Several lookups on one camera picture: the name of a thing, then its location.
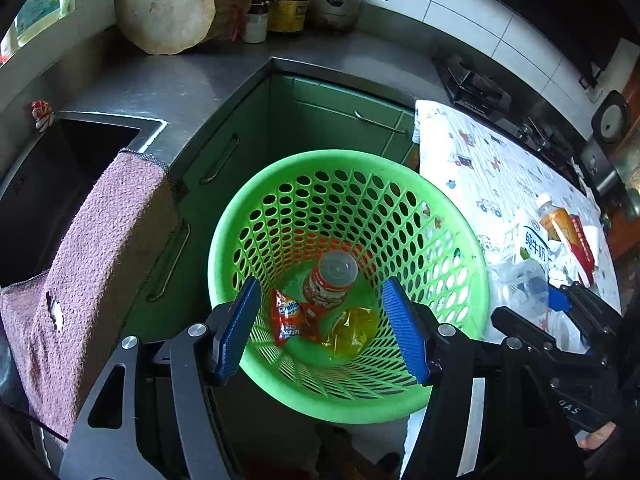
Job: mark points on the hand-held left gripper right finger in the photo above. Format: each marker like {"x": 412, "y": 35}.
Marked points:
{"x": 406, "y": 335}

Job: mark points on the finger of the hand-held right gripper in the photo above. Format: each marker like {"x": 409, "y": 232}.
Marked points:
{"x": 587, "y": 305}
{"x": 525, "y": 332}

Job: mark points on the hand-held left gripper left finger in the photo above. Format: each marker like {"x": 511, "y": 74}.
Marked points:
{"x": 236, "y": 332}

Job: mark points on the crushed clear plastic bottle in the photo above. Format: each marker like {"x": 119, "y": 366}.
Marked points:
{"x": 525, "y": 285}

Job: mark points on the white milk carton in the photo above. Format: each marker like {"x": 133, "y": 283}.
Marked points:
{"x": 532, "y": 245}

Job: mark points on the drink bottle with orange label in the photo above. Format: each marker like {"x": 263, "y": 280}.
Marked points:
{"x": 557, "y": 225}

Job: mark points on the green plastic basket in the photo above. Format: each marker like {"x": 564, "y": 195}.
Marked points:
{"x": 345, "y": 156}

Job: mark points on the person's right hand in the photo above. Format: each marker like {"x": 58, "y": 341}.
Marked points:
{"x": 596, "y": 440}

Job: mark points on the yellow plastic packet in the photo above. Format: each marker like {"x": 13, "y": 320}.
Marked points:
{"x": 352, "y": 332}

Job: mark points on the red snack packet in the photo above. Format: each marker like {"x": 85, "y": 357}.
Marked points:
{"x": 287, "y": 317}

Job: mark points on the steel container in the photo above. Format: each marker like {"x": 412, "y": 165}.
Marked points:
{"x": 625, "y": 175}

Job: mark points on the pink towel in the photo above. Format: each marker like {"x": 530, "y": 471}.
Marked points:
{"x": 90, "y": 260}

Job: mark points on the white printed cloth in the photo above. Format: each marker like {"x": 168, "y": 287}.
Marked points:
{"x": 475, "y": 170}

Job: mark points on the green base cabinet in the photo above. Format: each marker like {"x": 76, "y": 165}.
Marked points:
{"x": 240, "y": 110}
{"x": 330, "y": 110}

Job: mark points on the steel sink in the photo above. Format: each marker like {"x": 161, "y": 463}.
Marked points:
{"x": 45, "y": 185}

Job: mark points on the black gas stove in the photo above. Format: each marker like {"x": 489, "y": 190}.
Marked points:
{"x": 475, "y": 85}

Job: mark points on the red and white scrubber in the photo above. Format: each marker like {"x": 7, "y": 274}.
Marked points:
{"x": 42, "y": 115}

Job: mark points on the white jar with black lid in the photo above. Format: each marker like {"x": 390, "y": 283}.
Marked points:
{"x": 255, "y": 27}

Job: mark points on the black range hood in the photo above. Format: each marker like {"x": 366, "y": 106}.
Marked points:
{"x": 525, "y": 0}

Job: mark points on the round wooden chopping block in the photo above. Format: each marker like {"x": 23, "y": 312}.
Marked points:
{"x": 165, "y": 5}

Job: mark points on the steel pot with lid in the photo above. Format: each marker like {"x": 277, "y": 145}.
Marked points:
{"x": 332, "y": 7}

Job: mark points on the detergent jug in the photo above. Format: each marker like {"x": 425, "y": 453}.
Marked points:
{"x": 42, "y": 0}

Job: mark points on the wall socket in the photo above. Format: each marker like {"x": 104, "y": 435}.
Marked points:
{"x": 592, "y": 82}

